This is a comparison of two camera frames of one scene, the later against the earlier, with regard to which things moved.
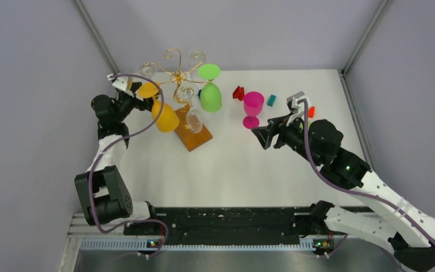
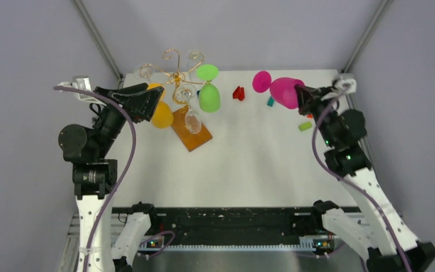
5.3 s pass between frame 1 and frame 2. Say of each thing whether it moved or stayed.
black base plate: stayed
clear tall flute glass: stayed
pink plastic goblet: moved
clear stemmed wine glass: stayed
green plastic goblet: stayed
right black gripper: moved
